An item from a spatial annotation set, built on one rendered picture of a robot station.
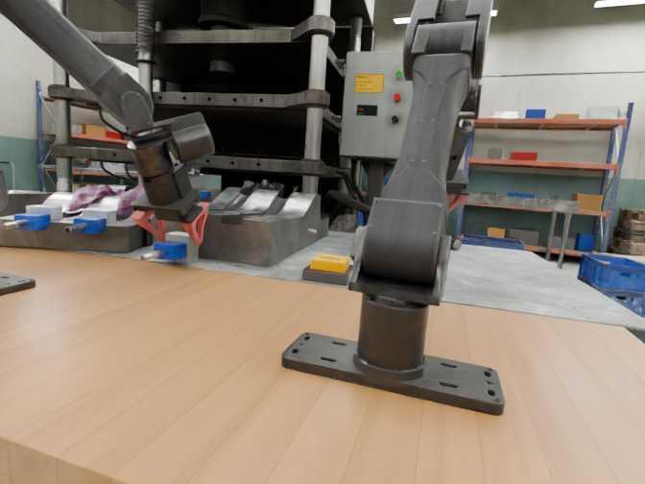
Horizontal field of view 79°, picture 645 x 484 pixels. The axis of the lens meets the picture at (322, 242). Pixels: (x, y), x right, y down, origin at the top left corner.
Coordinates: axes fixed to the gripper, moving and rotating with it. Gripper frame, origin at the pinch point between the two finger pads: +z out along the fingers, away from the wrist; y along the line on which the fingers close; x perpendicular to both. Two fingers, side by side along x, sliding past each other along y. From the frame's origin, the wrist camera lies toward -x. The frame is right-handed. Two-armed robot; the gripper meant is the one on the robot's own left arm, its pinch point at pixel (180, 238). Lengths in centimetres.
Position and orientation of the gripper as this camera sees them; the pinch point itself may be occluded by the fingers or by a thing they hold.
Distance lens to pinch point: 79.3
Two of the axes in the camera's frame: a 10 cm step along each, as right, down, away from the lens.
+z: 0.6, 7.9, 6.1
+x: -2.5, 6.1, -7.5
